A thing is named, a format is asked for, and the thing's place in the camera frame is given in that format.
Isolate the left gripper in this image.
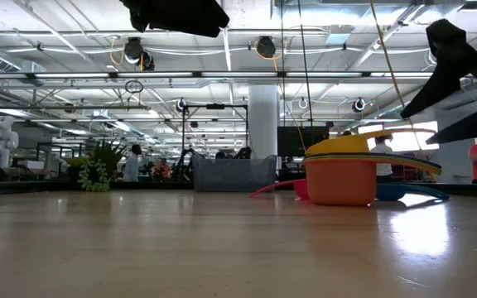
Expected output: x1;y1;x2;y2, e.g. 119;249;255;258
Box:
118;0;230;38

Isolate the purple measuring cup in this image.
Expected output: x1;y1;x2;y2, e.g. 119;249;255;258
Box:
303;152;442;171

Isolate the blue measuring cup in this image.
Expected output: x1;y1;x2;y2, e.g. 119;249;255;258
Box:
375;183;451;203

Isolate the yellow measuring cup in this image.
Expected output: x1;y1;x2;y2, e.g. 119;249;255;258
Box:
305;127;437;157

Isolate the orange measuring cup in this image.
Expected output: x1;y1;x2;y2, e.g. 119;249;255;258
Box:
303;156;442;207

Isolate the red measuring cup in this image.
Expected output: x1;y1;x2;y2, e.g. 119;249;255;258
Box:
249;178;311;201

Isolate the grey translucent basket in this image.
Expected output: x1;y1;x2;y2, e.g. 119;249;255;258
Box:
192;155;278;193

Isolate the long ceiling light bar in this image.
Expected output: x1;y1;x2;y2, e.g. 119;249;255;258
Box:
0;71;435;79

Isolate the white round column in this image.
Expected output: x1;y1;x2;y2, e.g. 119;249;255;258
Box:
248;84;280;161

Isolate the orange flower bouquet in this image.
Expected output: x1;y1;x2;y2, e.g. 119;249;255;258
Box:
151;161;174;182

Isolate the black monitor screen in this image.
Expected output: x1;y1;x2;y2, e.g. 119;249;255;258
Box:
277;126;330;158

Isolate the green succulent plant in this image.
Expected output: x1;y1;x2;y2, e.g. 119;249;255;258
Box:
76;139;128;193

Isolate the black ceiling cord reel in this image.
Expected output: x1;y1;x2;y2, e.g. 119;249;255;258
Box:
123;36;156;72
255;36;277;60

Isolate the yellow hanging cable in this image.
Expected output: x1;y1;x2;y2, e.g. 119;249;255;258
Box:
369;0;428;156

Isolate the black camera rig frame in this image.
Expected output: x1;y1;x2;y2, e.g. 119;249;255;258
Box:
181;103;250;161

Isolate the straight black hanging cable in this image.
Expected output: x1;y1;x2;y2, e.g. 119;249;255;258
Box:
280;0;286;127

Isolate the slanted black hanging cable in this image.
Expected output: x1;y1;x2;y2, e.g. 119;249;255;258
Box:
296;0;316;150

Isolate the black aluminium table frame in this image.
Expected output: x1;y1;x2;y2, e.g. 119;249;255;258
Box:
0;180;477;198

